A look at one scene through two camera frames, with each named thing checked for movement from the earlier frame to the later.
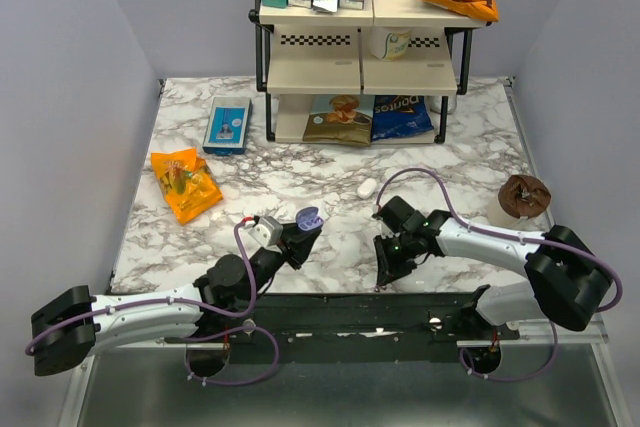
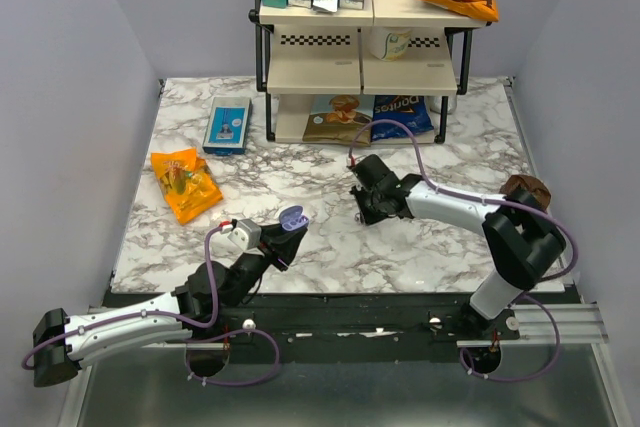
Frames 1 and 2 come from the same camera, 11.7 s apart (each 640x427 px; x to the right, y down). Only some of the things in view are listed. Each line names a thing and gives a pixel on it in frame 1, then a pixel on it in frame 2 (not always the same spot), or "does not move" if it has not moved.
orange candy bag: x=186 y=181 does not move
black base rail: x=258 y=331 does not move
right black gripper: x=387 y=269 -> x=368 y=218
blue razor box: x=227 y=126 does not move
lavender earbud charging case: x=307 y=218 -> x=292 y=217
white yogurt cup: x=389 y=43 does not move
